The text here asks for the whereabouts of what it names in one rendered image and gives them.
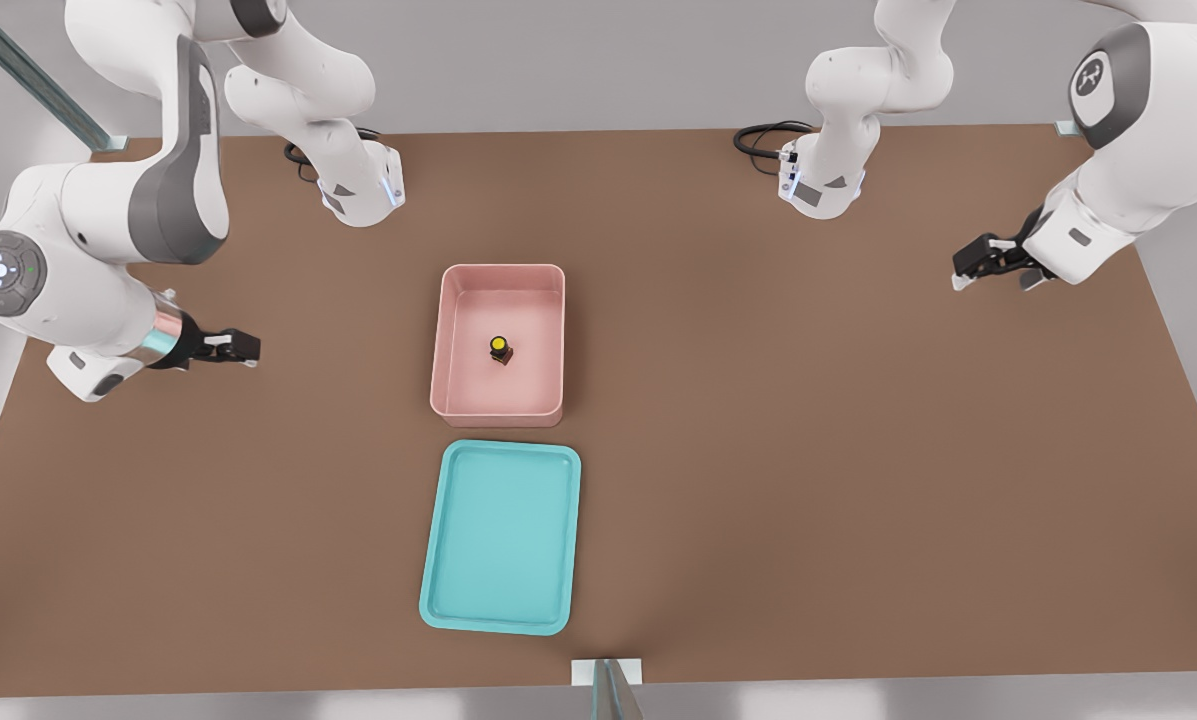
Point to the yellow black button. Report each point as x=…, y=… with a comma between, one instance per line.
x=499, y=348

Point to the pale blue-green tray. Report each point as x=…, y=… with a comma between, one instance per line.
x=501, y=540

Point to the pink plastic box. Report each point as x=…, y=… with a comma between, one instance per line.
x=499, y=390

